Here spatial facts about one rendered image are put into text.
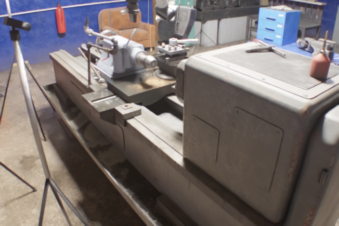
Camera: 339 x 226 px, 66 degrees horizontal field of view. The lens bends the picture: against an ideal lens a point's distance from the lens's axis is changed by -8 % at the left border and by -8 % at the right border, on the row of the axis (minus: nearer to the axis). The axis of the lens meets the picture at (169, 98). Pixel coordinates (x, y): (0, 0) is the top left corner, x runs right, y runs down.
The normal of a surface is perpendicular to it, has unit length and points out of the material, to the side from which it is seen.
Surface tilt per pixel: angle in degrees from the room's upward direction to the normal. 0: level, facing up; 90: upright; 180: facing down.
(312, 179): 90
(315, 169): 90
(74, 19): 90
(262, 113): 90
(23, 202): 0
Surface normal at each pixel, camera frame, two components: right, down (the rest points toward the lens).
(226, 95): -0.80, 0.26
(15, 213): 0.00, -0.90
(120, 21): 0.51, 0.51
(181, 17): -0.34, 0.26
